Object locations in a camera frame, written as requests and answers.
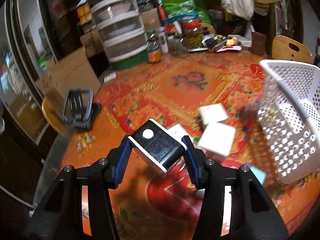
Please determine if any teal multiport usb charger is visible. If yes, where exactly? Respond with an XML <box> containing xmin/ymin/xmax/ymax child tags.
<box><xmin>246</xmin><ymin>164</ymin><xmax>266</xmax><ymax>185</ymax></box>

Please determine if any white square charger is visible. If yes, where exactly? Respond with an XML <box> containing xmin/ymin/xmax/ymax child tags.
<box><xmin>197</xmin><ymin>122</ymin><xmax>236</xmax><ymax>163</ymax></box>

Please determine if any white perforated plastic basket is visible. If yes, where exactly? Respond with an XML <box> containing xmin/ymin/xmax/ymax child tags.
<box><xmin>257</xmin><ymin>60</ymin><xmax>319</xmax><ymax>184</ymax></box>

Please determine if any black and white charger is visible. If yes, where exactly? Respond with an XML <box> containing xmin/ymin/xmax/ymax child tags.
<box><xmin>128</xmin><ymin>119</ymin><xmax>187</xmax><ymax>177</ymax></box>

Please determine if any white charger block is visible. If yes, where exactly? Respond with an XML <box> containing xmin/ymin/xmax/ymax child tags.
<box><xmin>168</xmin><ymin>124</ymin><xmax>194</xmax><ymax>142</ymax></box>

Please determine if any wooden chair left side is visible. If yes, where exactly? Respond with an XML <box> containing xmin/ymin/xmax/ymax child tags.
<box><xmin>42</xmin><ymin>97</ymin><xmax>69</xmax><ymax>137</ymax></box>

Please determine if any wooden chair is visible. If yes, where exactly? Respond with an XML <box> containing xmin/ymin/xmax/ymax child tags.
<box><xmin>42</xmin><ymin>97</ymin><xmax>69</xmax><ymax>137</ymax></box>
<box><xmin>271</xmin><ymin>35</ymin><xmax>313</xmax><ymax>64</ymax></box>

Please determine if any black folding phone stand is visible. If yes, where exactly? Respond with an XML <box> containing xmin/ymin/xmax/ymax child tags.
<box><xmin>61</xmin><ymin>88</ymin><xmax>102</xmax><ymax>130</ymax></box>

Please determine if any cardboard box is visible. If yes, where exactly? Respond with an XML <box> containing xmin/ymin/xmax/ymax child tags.
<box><xmin>36</xmin><ymin>47</ymin><xmax>101</xmax><ymax>107</ymax></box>

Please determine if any red patterned tablecloth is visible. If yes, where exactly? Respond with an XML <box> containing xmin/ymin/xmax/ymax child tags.
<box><xmin>61</xmin><ymin>50</ymin><xmax>319</xmax><ymax>239</ymax></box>

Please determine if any brown ceramic mug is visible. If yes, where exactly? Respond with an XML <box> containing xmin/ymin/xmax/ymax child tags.
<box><xmin>251</xmin><ymin>32</ymin><xmax>266</xmax><ymax>56</ymax></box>

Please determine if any small glass jar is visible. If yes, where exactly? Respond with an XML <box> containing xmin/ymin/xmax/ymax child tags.
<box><xmin>167</xmin><ymin>35</ymin><xmax>188</xmax><ymax>58</ymax></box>

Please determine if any glass jar with red lid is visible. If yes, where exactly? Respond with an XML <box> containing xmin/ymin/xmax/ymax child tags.
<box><xmin>181</xmin><ymin>16</ymin><xmax>203</xmax><ymax>49</ymax></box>

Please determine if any orange jar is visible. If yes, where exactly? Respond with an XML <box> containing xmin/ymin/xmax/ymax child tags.
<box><xmin>147</xmin><ymin>40</ymin><xmax>162</xmax><ymax>63</ymax></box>

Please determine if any white remote control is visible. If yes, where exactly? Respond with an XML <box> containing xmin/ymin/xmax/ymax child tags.
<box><xmin>158</xmin><ymin>27</ymin><xmax>169</xmax><ymax>54</ymax></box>

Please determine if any stacked white food cover tower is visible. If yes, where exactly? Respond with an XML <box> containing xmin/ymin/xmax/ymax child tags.
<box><xmin>87</xmin><ymin>0</ymin><xmax>147</xmax><ymax>63</ymax></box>

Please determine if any green shopping bag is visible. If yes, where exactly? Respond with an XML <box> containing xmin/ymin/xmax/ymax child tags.
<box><xmin>162</xmin><ymin>0</ymin><xmax>211</xmax><ymax>24</ymax></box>

